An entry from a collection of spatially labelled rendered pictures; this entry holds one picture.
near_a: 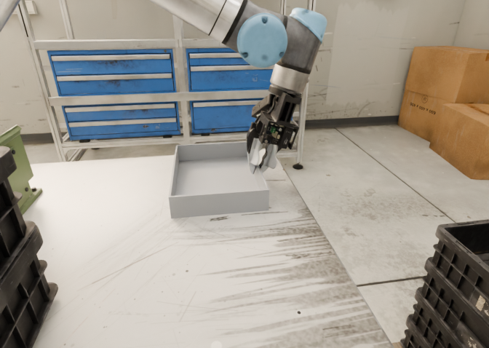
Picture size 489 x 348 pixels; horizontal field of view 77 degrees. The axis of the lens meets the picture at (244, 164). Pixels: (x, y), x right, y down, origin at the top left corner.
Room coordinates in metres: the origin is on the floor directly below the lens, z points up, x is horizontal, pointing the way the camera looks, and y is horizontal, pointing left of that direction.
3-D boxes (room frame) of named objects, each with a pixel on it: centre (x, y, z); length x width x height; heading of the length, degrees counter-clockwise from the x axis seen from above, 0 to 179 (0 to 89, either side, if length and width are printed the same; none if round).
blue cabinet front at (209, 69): (2.09, 0.01, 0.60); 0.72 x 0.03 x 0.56; 99
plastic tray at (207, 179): (0.66, 0.07, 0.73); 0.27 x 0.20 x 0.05; 8
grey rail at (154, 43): (2.06, 0.41, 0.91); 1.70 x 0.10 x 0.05; 99
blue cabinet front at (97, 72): (1.97, 0.80, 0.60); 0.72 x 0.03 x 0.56; 99
